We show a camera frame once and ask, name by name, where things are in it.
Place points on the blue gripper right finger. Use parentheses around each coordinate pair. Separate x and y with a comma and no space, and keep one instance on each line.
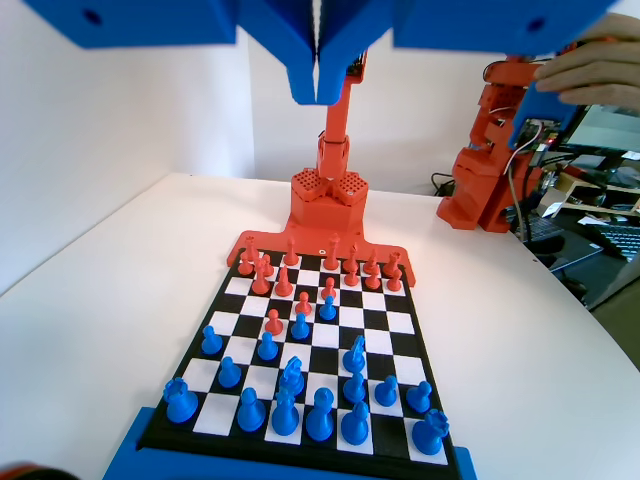
(350,30)

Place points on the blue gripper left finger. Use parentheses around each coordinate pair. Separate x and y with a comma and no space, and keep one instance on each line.
(280,30)

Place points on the red leader arm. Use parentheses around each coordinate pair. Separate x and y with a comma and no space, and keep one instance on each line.
(475,190)

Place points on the blue chess knight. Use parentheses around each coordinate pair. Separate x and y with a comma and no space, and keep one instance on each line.
(353,357)
(292,382)

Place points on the red robot arm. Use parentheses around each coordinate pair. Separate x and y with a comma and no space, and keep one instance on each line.
(325,205)

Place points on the red chess rook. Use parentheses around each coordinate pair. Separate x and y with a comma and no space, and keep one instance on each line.
(392,264)
(250,247)

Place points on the red chess bishop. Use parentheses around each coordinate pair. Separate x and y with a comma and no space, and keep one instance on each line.
(353,254)
(291,257)

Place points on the black and white chessboard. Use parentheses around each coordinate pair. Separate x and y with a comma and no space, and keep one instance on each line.
(390,320)

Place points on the blue chess bishop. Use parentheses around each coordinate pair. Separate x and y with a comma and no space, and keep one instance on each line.
(356,427)
(251,415)

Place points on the blue chess rook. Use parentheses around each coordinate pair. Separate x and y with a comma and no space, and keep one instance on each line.
(430,437)
(181,405)

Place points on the person's hand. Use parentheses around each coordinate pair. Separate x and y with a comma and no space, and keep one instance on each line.
(600,65)

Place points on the wooden stand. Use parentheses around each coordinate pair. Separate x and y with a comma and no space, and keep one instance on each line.
(575,187)

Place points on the dark computer monitor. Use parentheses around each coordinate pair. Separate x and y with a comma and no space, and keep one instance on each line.
(610,130)

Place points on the black laptop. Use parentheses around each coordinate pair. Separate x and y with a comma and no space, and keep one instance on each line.
(550,235)

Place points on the black keyboard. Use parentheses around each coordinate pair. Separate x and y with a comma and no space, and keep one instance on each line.
(620,240)

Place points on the red black rounded object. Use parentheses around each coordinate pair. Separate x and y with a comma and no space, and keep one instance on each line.
(25,472)

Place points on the blue base plate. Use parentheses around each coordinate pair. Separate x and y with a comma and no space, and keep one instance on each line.
(125,450)

